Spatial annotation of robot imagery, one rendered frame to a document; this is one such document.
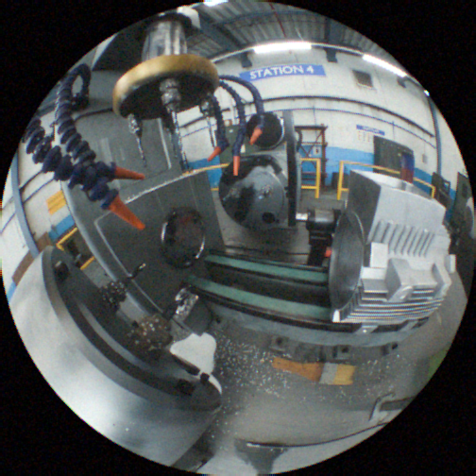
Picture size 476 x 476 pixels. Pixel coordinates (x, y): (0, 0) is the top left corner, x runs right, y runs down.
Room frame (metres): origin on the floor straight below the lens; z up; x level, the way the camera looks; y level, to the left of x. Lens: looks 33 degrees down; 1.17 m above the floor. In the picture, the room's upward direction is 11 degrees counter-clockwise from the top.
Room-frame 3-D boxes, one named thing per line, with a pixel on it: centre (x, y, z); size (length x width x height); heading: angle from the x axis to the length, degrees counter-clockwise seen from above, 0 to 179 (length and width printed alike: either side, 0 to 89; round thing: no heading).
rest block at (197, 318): (0.17, 0.15, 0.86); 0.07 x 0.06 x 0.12; 150
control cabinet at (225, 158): (3.83, -0.44, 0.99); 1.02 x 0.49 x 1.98; 61
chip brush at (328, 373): (-0.02, -0.11, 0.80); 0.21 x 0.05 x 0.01; 57
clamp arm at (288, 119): (0.28, -0.14, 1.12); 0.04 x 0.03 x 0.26; 60
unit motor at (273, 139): (0.76, -0.30, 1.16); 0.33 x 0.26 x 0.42; 150
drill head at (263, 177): (0.52, -0.13, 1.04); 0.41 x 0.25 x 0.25; 150
